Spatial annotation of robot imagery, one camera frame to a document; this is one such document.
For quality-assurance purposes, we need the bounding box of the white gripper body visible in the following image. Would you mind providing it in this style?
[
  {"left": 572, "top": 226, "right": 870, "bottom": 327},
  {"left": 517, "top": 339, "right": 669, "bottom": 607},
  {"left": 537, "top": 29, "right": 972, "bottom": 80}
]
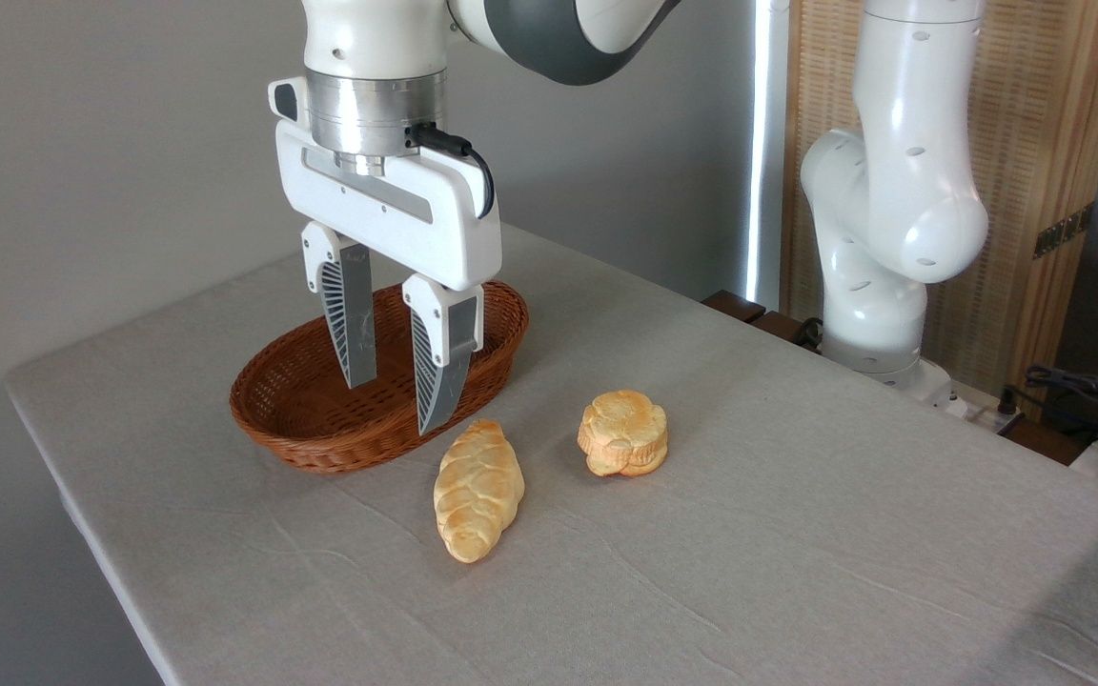
[{"left": 268, "top": 76, "right": 503, "bottom": 293}]

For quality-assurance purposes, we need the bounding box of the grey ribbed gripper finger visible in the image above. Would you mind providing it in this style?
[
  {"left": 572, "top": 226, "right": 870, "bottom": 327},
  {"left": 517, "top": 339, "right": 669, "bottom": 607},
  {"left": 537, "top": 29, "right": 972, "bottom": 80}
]
[
  {"left": 301, "top": 221, "right": 378, "bottom": 390},
  {"left": 402, "top": 274, "right": 485, "bottom": 436}
]

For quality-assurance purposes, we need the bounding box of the round flower-shaped bread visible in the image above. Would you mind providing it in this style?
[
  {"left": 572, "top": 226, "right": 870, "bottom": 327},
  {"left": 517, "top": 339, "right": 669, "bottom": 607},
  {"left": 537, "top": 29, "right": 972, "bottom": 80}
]
[{"left": 577, "top": 390, "right": 670, "bottom": 478}]

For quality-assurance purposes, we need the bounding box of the brown wicker oval basket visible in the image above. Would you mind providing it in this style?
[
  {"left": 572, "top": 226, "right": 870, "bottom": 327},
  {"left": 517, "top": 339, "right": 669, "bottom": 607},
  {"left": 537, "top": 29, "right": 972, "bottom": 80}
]
[{"left": 230, "top": 280, "right": 530, "bottom": 475}]

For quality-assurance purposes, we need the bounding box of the long braided bread loaf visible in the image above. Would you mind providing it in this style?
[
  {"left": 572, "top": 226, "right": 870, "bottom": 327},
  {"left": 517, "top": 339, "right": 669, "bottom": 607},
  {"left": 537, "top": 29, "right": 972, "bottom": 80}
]
[{"left": 433, "top": 419, "right": 526, "bottom": 564}]

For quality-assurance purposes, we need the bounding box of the dark brown wooden block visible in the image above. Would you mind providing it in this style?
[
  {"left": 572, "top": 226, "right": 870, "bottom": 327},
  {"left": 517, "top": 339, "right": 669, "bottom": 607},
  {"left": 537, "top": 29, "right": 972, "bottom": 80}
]
[{"left": 701, "top": 290, "right": 823, "bottom": 354}]

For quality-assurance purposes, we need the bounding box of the grey tablecloth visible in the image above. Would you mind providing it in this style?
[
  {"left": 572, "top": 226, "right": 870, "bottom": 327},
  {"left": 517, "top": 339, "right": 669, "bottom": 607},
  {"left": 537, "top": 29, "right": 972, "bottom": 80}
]
[{"left": 4, "top": 224, "right": 1098, "bottom": 686}]

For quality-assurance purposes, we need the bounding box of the white power strip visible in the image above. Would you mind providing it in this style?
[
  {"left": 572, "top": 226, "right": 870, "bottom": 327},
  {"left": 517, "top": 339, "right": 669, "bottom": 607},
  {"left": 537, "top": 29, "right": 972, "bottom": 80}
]
[{"left": 947, "top": 381, "right": 1027, "bottom": 432}]

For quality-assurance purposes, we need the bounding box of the dark metal screen hinge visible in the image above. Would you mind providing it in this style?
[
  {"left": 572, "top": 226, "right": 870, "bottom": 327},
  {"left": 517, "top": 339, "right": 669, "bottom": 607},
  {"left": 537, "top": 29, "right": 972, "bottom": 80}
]
[{"left": 1033, "top": 202, "right": 1095, "bottom": 260}]

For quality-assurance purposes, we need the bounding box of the wooden bamboo folding screen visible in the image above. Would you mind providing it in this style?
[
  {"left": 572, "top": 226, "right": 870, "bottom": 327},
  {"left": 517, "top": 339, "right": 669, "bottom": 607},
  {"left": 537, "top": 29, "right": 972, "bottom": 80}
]
[{"left": 783, "top": 0, "right": 1098, "bottom": 420}]

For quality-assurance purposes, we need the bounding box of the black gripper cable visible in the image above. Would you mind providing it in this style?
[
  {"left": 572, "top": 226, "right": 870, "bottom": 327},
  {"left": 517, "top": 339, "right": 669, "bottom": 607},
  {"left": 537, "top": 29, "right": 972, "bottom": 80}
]
[{"left": 410, "top": 123, "right": 496, "bottom": 220}]

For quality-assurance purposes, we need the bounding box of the black cable bundle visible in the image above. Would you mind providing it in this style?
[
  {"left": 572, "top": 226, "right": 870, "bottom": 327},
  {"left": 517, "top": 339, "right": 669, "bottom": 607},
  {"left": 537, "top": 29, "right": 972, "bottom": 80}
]
[{"left": 997, "top": 365, "right": 1098, "bottom": 449}]

